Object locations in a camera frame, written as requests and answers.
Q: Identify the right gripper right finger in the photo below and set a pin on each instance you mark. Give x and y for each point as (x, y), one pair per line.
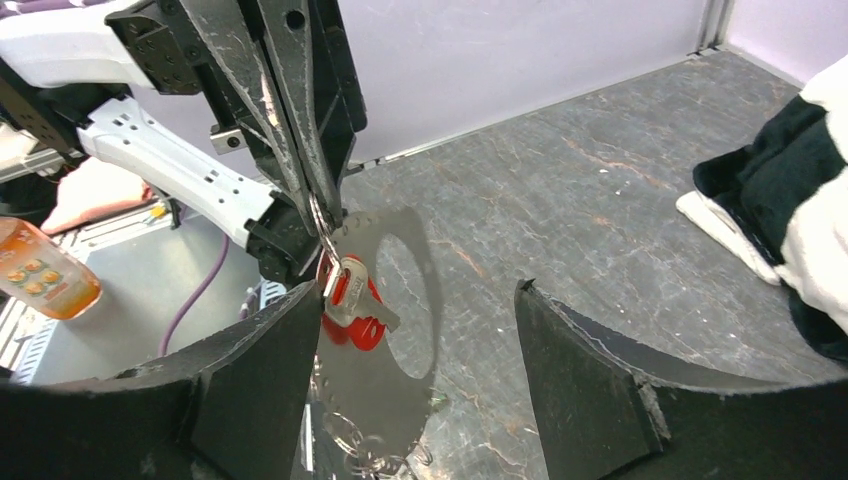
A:
(610, 407)

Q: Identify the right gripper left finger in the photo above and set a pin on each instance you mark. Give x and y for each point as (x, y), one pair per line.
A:
(228, 406)

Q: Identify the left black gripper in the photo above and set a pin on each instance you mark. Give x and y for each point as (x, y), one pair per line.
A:
(312, 79)

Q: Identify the large metal keyring plate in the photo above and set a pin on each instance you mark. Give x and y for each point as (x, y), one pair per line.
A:
(374, 410)

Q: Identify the red tag key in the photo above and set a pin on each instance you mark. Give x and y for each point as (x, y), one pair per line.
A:
(354, 312)

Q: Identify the green tag key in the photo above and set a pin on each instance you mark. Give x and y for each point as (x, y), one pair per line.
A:
(438, 401)

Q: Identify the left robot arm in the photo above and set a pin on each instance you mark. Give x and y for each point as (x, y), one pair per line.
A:
(67, 79)

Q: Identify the pink cloth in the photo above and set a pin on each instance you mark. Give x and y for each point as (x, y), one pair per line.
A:
(92, 191)

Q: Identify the orange drink bottle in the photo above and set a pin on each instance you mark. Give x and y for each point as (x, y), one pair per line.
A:
(39, 273)

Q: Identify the black white checkered blanket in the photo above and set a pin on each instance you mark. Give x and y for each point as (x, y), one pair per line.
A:
(779, 204)

